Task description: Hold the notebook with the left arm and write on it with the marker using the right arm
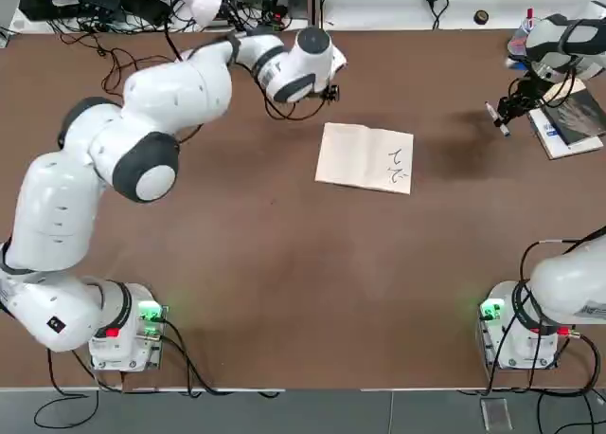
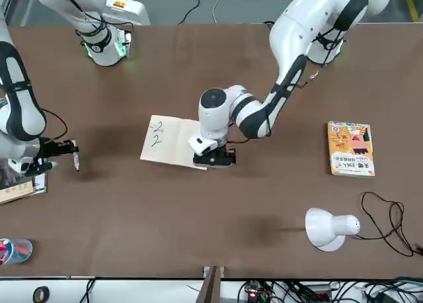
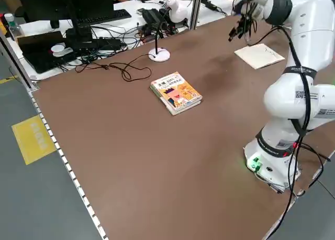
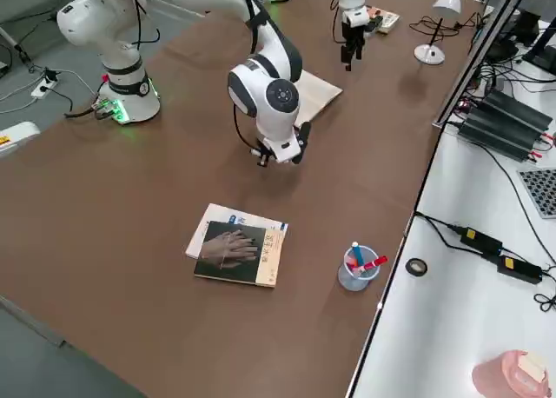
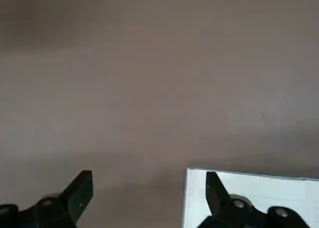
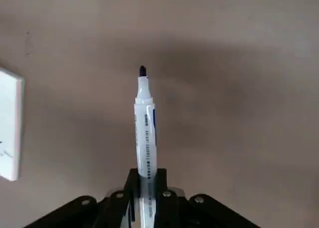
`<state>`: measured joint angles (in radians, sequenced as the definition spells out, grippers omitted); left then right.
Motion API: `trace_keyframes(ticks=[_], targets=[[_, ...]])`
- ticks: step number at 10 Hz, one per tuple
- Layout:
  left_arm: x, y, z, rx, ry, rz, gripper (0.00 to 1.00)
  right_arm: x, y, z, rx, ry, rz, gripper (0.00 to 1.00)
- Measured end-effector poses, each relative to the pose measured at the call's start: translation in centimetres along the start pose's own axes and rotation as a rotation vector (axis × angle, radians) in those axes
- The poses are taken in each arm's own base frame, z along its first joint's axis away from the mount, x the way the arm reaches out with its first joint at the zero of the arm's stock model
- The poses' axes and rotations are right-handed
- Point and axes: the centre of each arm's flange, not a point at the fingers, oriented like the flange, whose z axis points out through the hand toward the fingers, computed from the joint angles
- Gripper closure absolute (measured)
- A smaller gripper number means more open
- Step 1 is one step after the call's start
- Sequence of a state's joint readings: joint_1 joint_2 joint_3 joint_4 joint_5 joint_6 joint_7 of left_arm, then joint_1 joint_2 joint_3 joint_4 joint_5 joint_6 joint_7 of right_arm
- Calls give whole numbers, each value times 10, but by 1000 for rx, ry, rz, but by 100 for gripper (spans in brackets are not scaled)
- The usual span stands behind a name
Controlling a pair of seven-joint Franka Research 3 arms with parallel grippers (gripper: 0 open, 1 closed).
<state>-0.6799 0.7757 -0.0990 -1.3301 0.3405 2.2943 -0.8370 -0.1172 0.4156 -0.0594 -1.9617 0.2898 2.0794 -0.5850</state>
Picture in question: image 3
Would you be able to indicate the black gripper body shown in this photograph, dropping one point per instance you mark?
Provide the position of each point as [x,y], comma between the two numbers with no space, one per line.
[248,20]

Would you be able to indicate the white lined notebook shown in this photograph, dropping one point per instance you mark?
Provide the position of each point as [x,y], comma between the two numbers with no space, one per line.
[259,56]

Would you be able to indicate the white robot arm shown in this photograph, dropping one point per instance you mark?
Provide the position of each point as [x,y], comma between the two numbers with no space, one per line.
[314,41]

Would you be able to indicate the white desk lamp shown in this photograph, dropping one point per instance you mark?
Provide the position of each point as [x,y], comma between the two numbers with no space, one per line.
[159,55]

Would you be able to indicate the black ribbed power supply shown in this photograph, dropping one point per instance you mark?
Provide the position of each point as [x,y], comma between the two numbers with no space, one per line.
[153,16]

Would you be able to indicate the yellow cartoon cover book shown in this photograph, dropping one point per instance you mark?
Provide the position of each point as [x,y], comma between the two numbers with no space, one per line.
[175,93]

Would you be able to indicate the green spine book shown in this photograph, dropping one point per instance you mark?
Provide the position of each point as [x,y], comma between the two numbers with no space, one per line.
[167,107]

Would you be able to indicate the white side desk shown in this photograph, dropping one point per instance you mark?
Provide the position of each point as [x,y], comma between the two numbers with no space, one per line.
[125,22]

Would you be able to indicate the black keyboard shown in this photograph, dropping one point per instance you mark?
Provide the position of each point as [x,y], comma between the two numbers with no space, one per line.
[110,14]

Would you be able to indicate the white round dish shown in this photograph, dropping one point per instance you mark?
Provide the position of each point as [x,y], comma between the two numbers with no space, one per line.
[58,50]

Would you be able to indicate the black computer monitor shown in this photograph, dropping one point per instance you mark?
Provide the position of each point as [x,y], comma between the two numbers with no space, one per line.
[52,1]

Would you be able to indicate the black laptop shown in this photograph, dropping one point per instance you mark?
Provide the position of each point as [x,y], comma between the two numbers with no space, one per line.
[36,54]

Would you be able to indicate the white segmented table edge trim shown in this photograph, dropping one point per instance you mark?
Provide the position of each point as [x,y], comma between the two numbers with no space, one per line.
[65,162]

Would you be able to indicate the yellow floor sign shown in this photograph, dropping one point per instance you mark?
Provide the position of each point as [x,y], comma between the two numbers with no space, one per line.
[31,137]

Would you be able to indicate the aluminium frame post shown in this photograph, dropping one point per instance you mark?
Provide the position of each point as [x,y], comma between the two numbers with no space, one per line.
[195,9]

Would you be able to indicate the aluminium desk frame rail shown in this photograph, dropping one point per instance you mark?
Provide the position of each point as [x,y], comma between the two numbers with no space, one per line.
[18,64]

